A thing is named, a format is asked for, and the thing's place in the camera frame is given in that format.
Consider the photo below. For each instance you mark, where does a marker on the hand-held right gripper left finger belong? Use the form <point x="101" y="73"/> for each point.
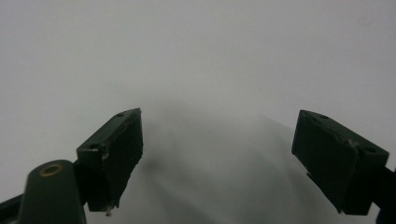
<point x="112" y="155"/>

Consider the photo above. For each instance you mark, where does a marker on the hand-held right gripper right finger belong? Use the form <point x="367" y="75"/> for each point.
<point x="336" y="161"/>

